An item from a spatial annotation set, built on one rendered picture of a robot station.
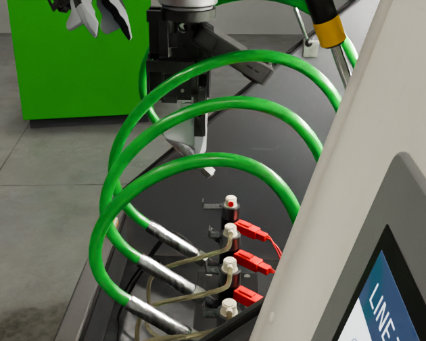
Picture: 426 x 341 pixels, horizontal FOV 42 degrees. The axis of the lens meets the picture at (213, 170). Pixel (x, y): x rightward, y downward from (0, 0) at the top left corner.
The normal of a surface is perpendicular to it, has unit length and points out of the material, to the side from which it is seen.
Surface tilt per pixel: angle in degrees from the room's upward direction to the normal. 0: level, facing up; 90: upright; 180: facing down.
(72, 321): 0
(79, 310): 0
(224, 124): 90
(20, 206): 0
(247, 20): 90
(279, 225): 90
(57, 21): 90
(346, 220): 76
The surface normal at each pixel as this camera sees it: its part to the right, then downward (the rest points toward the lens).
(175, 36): -0.04, 0.44
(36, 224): 0.02, -0.90
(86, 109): 0.20, 0.43
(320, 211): -0.97, -0.25
